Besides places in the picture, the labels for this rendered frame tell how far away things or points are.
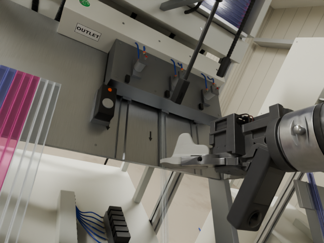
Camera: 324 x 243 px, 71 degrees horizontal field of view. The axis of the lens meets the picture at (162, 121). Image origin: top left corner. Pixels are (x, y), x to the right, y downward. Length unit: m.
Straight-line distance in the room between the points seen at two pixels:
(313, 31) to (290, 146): 3.91
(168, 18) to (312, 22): 3.67
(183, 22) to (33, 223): 0.74
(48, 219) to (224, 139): 0.66
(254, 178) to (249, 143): 0.05
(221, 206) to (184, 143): 0.31
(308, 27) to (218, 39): 3.52
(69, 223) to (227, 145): 0.58
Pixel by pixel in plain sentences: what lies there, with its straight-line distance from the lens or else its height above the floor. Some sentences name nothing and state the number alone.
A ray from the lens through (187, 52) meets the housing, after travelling 0.72.
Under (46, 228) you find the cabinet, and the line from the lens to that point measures 0.84.
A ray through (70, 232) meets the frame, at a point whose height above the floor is 0.66.
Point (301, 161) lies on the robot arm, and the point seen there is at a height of 1.14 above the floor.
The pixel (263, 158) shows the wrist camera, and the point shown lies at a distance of 0.33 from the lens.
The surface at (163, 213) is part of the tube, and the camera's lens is 0.52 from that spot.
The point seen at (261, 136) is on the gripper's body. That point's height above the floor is 1.15.
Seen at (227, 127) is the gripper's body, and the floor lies 1.14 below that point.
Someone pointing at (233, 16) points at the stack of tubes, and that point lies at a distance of 0.77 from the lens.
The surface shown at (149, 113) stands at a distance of 0.60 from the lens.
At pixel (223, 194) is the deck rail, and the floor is 0.95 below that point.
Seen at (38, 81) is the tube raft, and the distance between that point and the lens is 0.53.
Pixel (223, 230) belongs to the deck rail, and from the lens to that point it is 0.66.
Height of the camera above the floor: 1.17
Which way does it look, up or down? 10 degrees down
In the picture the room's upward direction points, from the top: 23 degrees clockwise
